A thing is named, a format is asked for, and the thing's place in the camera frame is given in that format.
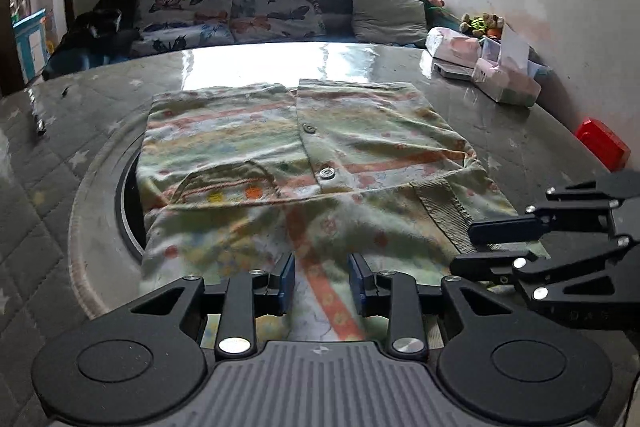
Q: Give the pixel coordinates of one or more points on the pastel patterned button shirt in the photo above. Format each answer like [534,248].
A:
[350,142]

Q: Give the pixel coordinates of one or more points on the large butterfly print pillow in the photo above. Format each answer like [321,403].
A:
[275,4]

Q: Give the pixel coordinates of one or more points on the blue cabinet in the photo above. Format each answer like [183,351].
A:
[30,44]

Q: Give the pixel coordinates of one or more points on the red box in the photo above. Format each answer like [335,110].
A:
[602,144]

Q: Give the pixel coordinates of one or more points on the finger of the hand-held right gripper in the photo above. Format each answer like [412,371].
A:
[500,229]
[485,266]

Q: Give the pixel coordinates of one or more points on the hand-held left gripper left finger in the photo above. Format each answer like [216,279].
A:
[285,284]

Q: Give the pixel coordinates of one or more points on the dark flat box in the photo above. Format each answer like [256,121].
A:
[450,71]

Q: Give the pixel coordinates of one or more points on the teal sofa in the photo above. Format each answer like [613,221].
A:
[335,4]

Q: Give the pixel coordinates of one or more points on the grey pillow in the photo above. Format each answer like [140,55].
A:
[387,14]

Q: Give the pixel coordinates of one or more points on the green and brown plush toy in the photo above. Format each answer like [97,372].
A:
[480,24]

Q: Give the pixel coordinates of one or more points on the black bag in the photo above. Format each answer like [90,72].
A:
[95,32]

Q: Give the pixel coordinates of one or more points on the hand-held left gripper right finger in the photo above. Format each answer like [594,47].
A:
[357,284]

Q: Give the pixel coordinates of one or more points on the pink tissue pack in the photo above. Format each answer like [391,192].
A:
[452,47]

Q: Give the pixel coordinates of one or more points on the open tissue pack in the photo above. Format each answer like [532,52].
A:
[505,84]

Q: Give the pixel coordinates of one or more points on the clear storage box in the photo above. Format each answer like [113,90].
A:
[537,69]

